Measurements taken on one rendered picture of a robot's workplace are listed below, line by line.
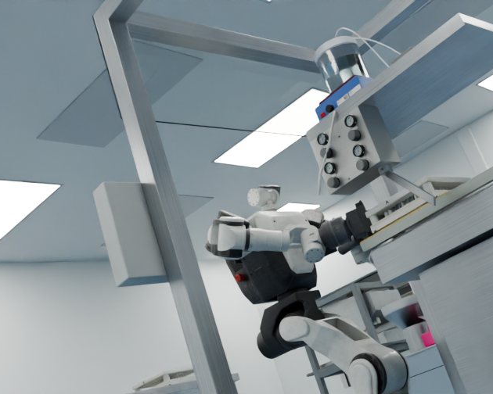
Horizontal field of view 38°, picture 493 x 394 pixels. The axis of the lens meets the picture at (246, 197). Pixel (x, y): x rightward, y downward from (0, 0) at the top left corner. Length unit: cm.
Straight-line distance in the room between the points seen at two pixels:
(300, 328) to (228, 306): 641
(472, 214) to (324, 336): 73
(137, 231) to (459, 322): 92
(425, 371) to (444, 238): 283
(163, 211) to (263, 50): 84
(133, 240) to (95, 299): 591
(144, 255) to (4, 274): 551
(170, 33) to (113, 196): 61
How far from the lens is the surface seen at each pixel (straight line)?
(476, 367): 207
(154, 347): 789
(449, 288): 207
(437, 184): 214
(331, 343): 243
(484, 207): 196
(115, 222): 175
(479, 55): 224
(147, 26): 212
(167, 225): 175
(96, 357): 742
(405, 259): 209
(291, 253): 254
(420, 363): 480
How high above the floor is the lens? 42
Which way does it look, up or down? 20 degrees up
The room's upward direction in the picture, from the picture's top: 19 degrees counter-clockwise
